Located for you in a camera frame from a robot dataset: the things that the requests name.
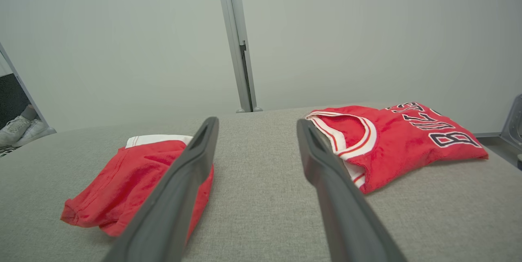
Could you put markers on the grey wall divider post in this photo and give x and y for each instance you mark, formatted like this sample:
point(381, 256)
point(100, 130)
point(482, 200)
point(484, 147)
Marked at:
point(236, 29)

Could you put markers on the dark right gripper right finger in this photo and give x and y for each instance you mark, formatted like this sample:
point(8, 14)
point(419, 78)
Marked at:
point(346, 217)

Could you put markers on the grey wall base rail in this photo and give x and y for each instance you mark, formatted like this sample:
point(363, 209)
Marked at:
point(489, 137)

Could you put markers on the white sneaker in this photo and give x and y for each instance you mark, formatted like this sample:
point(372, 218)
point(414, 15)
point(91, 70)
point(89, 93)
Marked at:
point(12, 131)
point(34, 129)

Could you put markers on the red basketball shorts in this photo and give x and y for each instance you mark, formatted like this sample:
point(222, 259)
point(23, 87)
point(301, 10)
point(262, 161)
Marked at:
point(122, 180)

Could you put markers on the dark trouser leg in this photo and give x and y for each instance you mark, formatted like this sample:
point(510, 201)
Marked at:
point(10, 98)

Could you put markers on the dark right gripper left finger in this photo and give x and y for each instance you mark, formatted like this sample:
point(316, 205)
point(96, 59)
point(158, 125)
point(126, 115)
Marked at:
point(171, 209)

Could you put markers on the red Bulls basketball jersey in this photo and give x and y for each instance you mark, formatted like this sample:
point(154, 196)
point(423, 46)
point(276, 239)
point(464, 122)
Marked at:
point(391, 156)

